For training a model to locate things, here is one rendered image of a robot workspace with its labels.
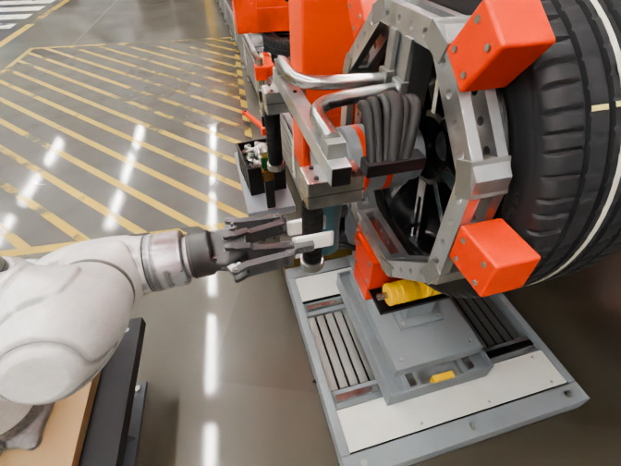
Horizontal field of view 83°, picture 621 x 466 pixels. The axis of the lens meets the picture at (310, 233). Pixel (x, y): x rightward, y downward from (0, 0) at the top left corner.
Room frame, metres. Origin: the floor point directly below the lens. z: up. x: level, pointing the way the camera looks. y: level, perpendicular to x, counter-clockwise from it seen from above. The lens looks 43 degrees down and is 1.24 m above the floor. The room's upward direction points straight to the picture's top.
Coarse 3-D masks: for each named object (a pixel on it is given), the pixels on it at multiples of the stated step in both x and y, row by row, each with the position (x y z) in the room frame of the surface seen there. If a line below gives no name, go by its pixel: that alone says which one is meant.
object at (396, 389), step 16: (352, 288) 0.85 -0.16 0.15; (352, 304) 0.76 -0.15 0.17; (352, 320) 0.73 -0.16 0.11; (368, 320) 0.70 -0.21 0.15; (368, 336) 0.64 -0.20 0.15; (368, 352) 0.59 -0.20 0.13; (480, 352) 0.58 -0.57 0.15; (384, 368) 0.53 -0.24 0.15; (432, 368) 0.53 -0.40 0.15; (448, 368) 0.53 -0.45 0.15; (464, 368) 0.52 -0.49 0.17; (480, 368) 0.52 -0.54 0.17; (384, 384) 0.47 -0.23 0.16; (400, 384) 0.47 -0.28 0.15; (416, 384) 0.46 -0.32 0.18; (432, 384) 0.47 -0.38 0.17; (448, 384) 0.48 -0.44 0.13; (384, 400) 0.44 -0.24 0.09; (400, 400) 0.44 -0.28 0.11
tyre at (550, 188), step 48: (432, 0) 0.74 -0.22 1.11; (480, 0) 0.62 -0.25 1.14; (576, 0) 0.57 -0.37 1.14; (576, 48) 0.50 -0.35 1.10; (528, 96) 0.47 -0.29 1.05; (576, 96) 0.45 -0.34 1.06; (528, 144) 0.44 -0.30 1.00; (576, 144) 0.41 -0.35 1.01; (528, 192) 0.41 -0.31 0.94; (576, 192) 0.40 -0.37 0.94; (528, 240) 0.37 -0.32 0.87; (576, 240) 0.39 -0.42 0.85; (432, 288) 0.51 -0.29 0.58
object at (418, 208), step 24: (432, 72) 0.93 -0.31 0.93; (432, 96) 0.95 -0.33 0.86; (504, 96) 0.52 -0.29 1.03; (432, 120) 0.76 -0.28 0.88; (504, 120) 0.49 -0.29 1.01; (432, 144) 0.73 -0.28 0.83; (432, 168) 0.71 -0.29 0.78; (384, 192) 0.80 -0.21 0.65; (408, 192) 0.81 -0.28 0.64; (432, 192) 0.81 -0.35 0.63; (408, 216) 0.73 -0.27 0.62; (432, 216) 0.73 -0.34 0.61; (408, 240) 0.64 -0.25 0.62; (432, 240) 0.63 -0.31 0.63
